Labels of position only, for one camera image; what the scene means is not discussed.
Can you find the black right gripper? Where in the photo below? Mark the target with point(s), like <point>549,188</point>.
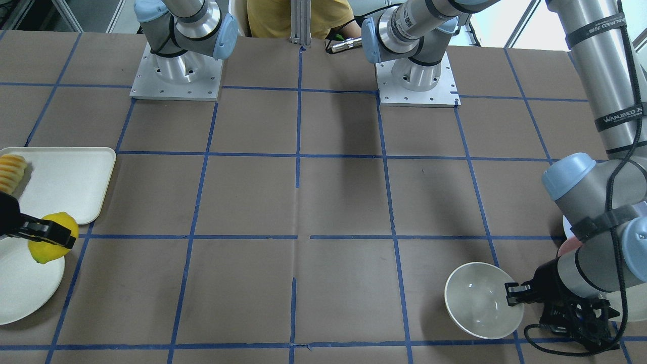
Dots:
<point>7,214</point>

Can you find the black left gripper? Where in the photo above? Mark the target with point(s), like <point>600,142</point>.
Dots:
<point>546,283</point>

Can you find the yellow lemon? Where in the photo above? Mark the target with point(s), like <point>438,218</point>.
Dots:
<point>57,241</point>

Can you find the cream ceramic bowl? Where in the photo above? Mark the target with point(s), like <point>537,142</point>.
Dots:
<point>475,300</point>

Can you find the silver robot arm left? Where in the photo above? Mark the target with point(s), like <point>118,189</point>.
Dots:
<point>584,291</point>

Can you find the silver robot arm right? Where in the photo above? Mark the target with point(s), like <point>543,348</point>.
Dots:
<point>173,29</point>

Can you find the white round plate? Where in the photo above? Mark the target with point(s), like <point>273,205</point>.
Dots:
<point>26,285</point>

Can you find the cream rectangular tray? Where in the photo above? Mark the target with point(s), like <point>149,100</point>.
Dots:
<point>64,179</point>

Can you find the yellow striped pastry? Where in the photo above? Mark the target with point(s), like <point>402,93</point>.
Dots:
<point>12,172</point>

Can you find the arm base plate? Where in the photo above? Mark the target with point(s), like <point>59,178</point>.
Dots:
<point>188,77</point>
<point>402,83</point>

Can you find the aluminium frame post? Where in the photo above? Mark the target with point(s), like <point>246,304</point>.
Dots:
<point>300,11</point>

